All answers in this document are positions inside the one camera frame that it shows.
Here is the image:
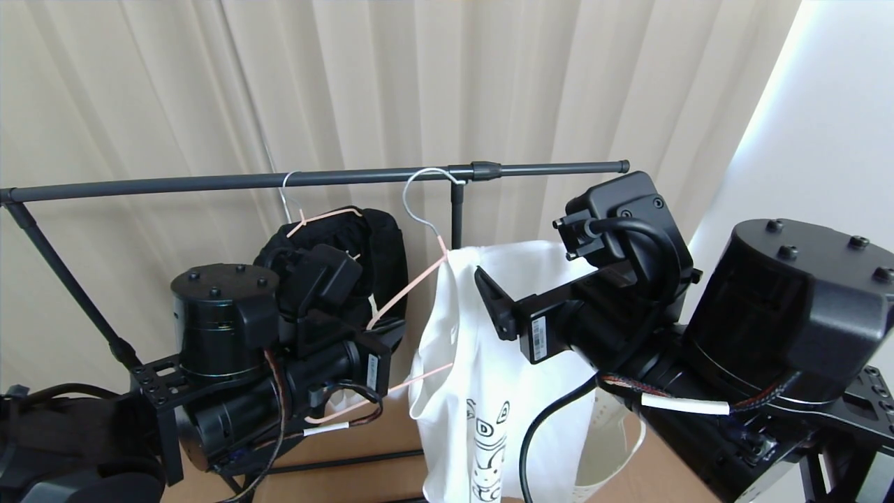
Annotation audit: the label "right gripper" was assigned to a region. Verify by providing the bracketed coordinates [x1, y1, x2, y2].
[515, 265, 811, 503]

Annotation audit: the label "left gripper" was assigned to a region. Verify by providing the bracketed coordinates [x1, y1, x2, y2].
[178, 334, 392, 472]

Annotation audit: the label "pink clothes hanger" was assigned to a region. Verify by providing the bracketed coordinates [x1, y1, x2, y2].
[304, 168, 467, 425]
[280, 171, 365, 261]

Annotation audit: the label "black shorts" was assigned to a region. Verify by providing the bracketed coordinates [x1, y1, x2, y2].
[253, 205, 410, 353]

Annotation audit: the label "white garment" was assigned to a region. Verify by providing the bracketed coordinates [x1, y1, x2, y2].
[407, 241, 603, 503]

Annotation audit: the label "white laundry basket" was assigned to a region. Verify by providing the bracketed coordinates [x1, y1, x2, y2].
[574, 388, 647, 503]

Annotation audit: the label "black clothes rack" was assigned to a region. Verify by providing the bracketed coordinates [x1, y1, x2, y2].
[0, 160, 631, 483]

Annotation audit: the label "beige curtain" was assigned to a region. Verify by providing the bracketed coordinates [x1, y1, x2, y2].
[0, 0, 803, 420]

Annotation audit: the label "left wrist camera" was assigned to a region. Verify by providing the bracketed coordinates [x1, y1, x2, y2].
[276, 243, 364, 336]

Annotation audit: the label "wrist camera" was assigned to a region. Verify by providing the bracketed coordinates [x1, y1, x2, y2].
[276, 243, 364, 336]
[552, 171, 703, 308]

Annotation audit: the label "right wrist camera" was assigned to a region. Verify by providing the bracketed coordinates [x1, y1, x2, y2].
[552, 171, 703, 308]

